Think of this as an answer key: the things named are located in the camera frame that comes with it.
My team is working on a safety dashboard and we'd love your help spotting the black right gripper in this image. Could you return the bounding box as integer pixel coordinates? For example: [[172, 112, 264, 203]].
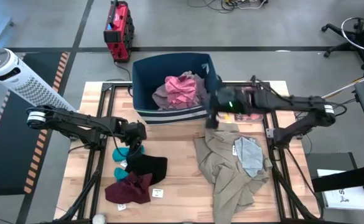
[[205, 86, 254, 129]]

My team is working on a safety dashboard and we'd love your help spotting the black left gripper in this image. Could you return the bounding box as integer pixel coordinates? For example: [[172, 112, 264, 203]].
[[124, 121, 148, 156]]

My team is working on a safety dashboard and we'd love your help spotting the black garment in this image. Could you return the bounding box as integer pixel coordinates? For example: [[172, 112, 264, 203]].
[[124, 153, 169, 187]]

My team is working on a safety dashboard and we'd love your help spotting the maroon garment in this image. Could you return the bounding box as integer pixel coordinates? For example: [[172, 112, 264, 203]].
[[104, 171, 154, 205]]

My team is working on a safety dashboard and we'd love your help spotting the pink garment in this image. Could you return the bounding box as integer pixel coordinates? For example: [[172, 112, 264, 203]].
[[164, 75, 198, 106]]

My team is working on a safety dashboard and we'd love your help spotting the grey knit garment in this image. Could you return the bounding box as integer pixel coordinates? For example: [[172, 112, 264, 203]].
[[233, 136, 264, 179]]

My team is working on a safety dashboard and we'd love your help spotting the mauve garment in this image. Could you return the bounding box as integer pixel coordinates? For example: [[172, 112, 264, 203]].
[[151, 70, 208, 111]]

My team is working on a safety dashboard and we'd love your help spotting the tan garment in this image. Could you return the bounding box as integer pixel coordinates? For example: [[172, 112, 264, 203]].
[[194, 121, 273, 224]]

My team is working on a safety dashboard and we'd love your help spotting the navy white striped fabric bin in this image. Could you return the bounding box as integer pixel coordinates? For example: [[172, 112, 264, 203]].
[[131, 52, 220, 126]]

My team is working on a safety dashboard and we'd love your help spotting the red power unit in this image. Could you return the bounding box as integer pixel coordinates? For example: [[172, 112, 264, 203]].
[[103, 0, 136, 63]]

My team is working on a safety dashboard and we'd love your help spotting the black hazard striped floor mat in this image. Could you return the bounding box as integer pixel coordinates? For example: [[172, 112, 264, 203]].
[[0, 51, 72, 198]]

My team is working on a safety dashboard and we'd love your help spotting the white pole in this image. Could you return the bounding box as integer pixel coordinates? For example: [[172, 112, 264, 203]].
[[320, 70, 364, 100]]

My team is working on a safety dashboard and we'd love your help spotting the white tower fan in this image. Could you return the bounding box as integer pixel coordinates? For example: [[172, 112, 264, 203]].
[[0, 47, 77, 113]]

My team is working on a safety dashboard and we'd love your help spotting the black beam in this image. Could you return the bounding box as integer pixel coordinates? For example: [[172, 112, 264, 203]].
[[311, 162, 364, 194]]

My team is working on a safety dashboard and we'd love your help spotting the white printed paper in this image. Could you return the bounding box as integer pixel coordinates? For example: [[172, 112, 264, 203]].
[[316, 168, 364, 212]]

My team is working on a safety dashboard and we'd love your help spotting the black office chair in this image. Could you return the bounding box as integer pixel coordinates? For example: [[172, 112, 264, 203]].
[[320, 0, 364, 71]]

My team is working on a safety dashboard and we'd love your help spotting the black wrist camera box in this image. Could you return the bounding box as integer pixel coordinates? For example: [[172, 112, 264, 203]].
[[222, 92, 243, 114]]

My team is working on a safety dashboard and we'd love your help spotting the black metal table frame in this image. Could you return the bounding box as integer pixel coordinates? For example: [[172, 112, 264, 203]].
[[53, 80, 323, 224]]

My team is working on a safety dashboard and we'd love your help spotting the floor cable bundle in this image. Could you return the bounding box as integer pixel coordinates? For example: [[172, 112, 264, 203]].
[[185, 0, 269, 14]]

